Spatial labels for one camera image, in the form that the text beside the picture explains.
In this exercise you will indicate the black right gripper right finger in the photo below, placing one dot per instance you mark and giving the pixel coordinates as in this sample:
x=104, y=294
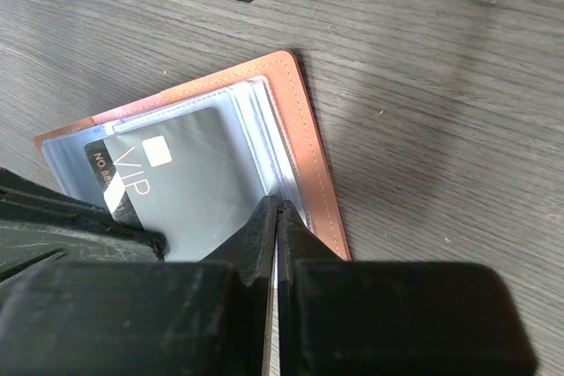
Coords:
x=338, y=317

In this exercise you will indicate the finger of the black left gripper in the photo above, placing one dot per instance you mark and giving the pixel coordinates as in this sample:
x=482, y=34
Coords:
x=40, y=225

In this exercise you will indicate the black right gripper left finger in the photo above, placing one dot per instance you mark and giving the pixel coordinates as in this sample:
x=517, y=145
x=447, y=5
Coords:
x=211, y=317

